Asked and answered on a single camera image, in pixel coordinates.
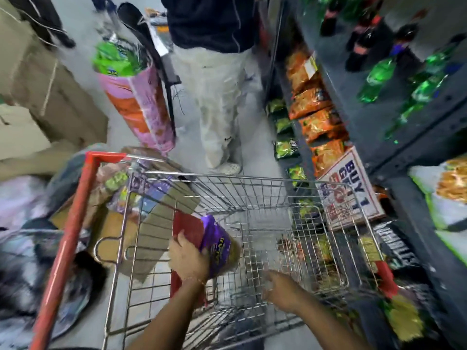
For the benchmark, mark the person's right hand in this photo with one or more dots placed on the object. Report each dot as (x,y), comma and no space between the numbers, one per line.
(284,291)

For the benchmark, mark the person's left hand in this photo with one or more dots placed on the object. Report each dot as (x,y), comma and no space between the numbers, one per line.
(188,260)

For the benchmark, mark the person's left fingers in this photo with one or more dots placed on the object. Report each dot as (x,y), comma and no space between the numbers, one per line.
(179,241)

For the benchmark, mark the person's right fingers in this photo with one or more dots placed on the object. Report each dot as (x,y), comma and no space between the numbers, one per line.
(270,282)

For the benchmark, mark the purple snack packet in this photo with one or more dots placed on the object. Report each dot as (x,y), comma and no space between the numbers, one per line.
(218,244)

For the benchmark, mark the person's right forearm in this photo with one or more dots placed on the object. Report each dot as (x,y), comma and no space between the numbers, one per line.
(328,324)

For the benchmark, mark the person's left forearm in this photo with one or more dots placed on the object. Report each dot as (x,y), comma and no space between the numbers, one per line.
(171,317)

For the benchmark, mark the red cart seat flap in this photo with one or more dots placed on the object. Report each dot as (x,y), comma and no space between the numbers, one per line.
(186,224)

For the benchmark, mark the flat cardboard sheet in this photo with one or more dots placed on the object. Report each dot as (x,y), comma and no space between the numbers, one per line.
(160,229)

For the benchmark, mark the open box of mixed packets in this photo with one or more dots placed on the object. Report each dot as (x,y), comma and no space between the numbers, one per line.
(120,189)

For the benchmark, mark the white promotional sign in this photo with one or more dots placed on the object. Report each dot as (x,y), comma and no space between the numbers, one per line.
(348,193)

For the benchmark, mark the black printed packet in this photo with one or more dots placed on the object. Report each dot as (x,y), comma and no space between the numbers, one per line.
(396,244)

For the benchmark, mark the row of green snack packets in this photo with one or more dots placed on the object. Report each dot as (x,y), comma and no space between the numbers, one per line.
(286,147)

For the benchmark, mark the yellow snack packet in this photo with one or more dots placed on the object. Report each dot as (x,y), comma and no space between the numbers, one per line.
(405,318)

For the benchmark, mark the tall pink orange sack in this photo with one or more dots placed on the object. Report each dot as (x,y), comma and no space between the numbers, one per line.
(140,105)

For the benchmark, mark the pile of clear plastic bags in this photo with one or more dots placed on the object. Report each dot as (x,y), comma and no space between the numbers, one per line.
(29,258)

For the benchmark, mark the row of orange snack packets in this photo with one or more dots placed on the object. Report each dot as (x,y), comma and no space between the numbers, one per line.
(313,112)

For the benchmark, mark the grey metal shelf unit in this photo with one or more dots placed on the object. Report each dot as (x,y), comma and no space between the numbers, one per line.
(365,116)

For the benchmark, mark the bunch of green packets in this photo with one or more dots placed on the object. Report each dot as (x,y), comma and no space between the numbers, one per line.
(116,58)

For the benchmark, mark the black folded trolley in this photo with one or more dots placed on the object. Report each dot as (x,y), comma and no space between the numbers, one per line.
(153,47)

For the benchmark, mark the white packet with yellow snacks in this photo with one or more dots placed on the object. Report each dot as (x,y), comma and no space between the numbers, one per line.
(445,193)

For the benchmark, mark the large brown cardboard box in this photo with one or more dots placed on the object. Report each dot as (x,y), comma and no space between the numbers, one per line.
(43,80)

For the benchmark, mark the row of green soda bottles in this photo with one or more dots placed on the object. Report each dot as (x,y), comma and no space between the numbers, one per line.
(419,87)

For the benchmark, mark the row of dark soda bottles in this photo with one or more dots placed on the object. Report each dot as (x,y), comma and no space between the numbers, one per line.
(365,36)

